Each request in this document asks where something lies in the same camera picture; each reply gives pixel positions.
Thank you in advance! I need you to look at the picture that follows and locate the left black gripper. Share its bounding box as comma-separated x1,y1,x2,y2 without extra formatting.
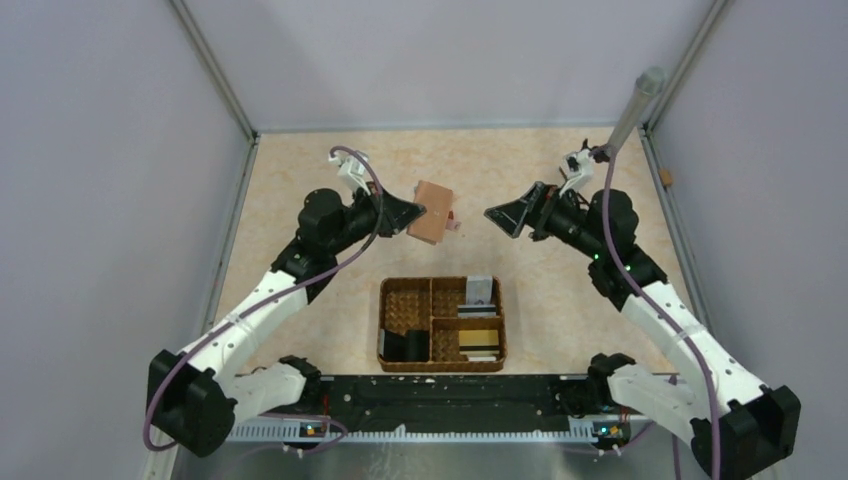
327,180,426,255

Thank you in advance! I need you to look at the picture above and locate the grey metal pole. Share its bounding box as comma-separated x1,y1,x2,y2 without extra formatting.
603,66,668,160

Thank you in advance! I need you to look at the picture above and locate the grey card in basket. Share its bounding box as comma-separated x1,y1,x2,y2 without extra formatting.
465,275,494,305

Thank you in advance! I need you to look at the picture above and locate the brown leather card holder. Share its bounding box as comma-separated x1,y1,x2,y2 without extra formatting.
406,180,458,245

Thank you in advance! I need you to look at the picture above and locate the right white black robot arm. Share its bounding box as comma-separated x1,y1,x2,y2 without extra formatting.
485,182,801,479

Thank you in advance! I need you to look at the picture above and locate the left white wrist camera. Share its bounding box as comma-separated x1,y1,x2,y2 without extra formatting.
328,150,371,195

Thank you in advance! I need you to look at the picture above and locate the black mini tripod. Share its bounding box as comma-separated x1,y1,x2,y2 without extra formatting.
559,139,609,197

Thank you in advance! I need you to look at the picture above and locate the gold striped card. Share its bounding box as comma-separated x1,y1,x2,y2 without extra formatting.
458,329,500,356

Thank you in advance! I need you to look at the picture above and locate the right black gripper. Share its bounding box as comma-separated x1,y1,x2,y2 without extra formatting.
484,181,605,260

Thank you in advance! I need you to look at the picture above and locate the small brown wall object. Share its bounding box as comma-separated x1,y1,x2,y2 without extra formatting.
658,168,674,188

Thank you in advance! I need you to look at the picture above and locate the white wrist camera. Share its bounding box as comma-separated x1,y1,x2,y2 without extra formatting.
328,150,371,195
559,147,594,196

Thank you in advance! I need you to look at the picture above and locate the black box in basket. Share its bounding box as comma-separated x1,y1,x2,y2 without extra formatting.
377,329,430,363

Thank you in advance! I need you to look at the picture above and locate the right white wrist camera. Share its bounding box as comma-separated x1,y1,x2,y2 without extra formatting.
559,147,594,196

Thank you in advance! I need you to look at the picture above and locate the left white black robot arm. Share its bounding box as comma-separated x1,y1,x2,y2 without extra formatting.
142,184,426,457

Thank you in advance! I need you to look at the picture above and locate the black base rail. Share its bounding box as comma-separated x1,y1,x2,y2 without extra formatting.
298,374,606,434

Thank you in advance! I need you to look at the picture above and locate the brown woven divided basket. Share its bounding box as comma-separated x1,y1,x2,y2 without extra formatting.
376,276,508,373

